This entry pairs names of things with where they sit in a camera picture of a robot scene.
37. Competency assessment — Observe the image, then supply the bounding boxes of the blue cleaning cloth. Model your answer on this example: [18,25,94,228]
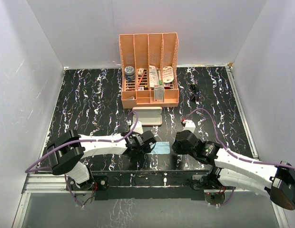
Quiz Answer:
[150,142,170,155]

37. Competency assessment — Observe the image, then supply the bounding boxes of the pink glasses case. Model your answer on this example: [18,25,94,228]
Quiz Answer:
[132,107,163,126]

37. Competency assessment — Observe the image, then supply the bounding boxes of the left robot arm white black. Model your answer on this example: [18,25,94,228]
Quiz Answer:
[47,130,156,190]

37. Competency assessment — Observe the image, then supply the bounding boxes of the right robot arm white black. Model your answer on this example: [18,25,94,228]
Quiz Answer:
[172,130,295,210]

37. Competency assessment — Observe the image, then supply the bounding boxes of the black sunglasses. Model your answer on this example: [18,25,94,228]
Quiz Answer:
[190,83,199,102]

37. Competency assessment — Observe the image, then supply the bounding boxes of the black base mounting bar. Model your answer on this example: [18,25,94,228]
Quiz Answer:
[67,171,232,201]

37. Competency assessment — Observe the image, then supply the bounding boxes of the grey white small box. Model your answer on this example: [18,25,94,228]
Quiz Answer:
[154,85,164,102]

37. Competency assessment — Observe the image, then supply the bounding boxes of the red pencil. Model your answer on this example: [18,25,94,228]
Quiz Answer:
[137,71,146,87]

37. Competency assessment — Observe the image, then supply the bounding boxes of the white tube package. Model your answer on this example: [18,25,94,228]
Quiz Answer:
[149,65,158,88]

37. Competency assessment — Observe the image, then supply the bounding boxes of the oval beige tag package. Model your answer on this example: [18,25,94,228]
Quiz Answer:
[162,66,174,83]

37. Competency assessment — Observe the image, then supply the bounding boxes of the small white card box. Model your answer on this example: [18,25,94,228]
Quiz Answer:
[138,68,144,76]

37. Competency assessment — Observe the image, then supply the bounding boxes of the blue white round tin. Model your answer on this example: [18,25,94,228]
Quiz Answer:
[124,66,136,81]

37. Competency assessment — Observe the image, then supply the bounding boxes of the orange desk organizer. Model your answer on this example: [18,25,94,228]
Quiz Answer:
[119,33,179,109]

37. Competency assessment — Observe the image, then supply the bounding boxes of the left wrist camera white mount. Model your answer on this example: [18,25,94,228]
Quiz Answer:
[127,120,143,134]

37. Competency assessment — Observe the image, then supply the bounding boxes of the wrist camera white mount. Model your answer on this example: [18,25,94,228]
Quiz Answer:
[181,119,196,133]
[127,120,143,134]

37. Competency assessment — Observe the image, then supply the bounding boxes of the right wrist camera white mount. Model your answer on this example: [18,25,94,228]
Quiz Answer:
[181,119,196,133]

